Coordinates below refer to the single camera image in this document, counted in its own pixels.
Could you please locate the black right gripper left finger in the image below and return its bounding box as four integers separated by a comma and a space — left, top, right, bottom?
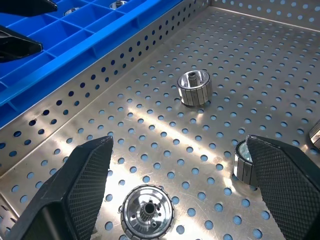
4, 136, 115, 240

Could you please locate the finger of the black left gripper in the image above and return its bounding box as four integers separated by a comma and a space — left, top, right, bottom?
0, 0, 58, 18
0, 24, 44, 64

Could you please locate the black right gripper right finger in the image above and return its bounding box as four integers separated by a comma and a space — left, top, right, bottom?
245, 134, 320, 240

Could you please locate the blue compartment tray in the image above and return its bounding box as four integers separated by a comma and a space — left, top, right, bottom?
0, 0, 185, 123

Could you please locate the metal nut on perforated tray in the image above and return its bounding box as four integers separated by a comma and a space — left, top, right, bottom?
119, 184, 175, 240

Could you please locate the perforated metal tray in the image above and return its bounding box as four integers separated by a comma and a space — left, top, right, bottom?
0, 0, 320, 240

